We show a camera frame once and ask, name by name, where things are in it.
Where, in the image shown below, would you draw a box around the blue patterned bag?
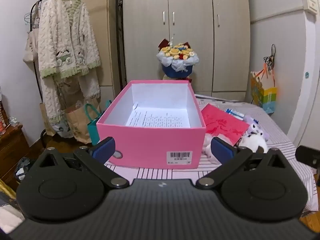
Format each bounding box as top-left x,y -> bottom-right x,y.
14,157 -> 34,182

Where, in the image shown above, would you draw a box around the white door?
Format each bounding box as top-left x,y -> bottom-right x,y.
287,0 -> 320,153

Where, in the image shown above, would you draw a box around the red container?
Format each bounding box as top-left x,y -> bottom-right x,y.
0,99 -> 7,134

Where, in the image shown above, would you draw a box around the wooden nightstand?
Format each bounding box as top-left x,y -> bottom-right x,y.
0,124 -> 30,184

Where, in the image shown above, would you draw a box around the white purple plush toy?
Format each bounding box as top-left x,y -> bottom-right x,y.
237,114 -> 271,154

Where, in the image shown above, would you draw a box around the teal gift bag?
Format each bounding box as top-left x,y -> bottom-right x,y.
84,100 -> 112,145

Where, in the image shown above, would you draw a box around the printed paper sheet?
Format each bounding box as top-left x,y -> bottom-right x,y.
125,107 -> 190,128

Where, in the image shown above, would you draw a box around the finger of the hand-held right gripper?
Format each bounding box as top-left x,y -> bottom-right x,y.
295,145 -> 320,168

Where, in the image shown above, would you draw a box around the toothpaste tube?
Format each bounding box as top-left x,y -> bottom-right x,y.
224,108 -> 245,120

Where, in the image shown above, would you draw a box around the black clothes rack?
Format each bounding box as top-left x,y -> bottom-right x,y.
29,0 -> 80,150

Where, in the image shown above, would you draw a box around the black cords on wall hook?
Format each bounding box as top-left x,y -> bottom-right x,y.
263,44 -> 277,71

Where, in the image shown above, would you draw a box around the white fluffy soft toy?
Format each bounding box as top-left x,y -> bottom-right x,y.
202,133 -> 218,159

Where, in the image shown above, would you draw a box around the cream fleece pajama top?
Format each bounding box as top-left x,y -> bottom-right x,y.
37,0 -> 101,78

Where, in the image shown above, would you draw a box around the flower bouquet in blue wrap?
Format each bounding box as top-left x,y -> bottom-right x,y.
156,34 -> 200,79

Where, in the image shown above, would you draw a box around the canvas tote bag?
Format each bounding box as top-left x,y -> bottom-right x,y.
22,1 -> 42,63

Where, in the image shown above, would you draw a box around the brown paper bag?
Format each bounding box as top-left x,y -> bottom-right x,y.
65,97 -> 100,144
39,102 -> 57,136

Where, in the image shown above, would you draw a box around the cream fleece pajama pants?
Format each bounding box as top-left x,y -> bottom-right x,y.
40,69 -> 102,138

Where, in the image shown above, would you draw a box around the pink storage box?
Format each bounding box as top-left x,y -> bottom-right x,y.
96,80 -> 207,169

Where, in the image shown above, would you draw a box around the colourful striped gift bag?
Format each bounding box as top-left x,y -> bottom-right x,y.
251,69 -> 278,114

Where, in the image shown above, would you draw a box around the grey wardrobe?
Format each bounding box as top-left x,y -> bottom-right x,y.
122,0 -> 251,102

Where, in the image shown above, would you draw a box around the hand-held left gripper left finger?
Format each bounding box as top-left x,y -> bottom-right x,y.
35,137 -> 130,189

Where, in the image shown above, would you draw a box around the red envelope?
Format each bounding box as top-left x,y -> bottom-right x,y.
201,104 -> 250,147

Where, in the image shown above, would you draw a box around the wall light switch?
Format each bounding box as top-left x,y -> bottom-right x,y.
301,0 -> 317,13

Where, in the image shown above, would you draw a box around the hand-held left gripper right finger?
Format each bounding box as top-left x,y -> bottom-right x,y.
195,137 -> 292,190

